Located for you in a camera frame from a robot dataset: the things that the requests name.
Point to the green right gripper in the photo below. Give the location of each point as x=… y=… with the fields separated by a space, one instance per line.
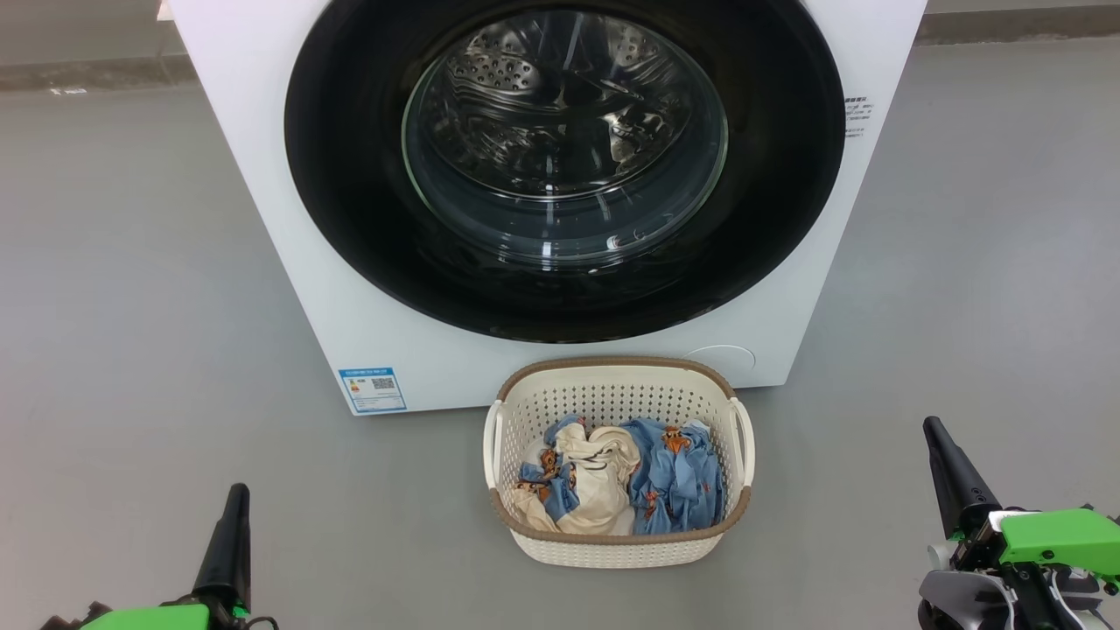
x=1059 y=534

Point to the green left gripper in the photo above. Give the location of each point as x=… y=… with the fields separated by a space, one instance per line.
x=149 y=619

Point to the black washing machine door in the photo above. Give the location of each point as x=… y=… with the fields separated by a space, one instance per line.
x=350 y=175

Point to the cream and blue garment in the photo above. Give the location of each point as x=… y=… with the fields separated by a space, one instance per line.
x=599 y=490

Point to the cream basket with brown rim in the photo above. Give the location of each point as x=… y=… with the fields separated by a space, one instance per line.
x=612 y=389

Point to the white front-load washing machine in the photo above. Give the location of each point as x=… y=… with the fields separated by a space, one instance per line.
x=262 y=219

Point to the round drain filter cover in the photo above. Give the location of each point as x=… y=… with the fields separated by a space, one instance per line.
x=722 y=357

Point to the blue bear print garment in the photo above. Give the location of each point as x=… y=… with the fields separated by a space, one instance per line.
x=687 y=486

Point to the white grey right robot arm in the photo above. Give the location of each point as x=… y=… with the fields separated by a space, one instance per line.
x=962 y=604

